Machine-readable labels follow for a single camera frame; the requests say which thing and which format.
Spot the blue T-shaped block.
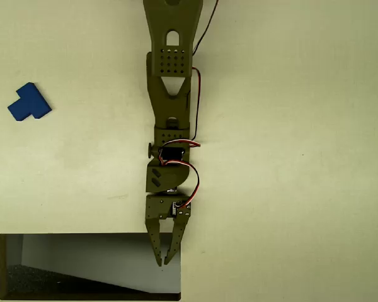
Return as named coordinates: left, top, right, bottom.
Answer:
left=7, top=82, right=53, bottom=123

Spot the rectangular bin opening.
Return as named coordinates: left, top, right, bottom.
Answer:
left=0, top=232, right=181, bottom=301

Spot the white red black gripper cable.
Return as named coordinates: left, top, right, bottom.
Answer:
left=162, top=161, right=200, bottom=209

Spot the red black servo cable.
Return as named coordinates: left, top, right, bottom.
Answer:
left=159, top=66, right=202, bottom=166
left=192, top=0, right=221, bottom=57

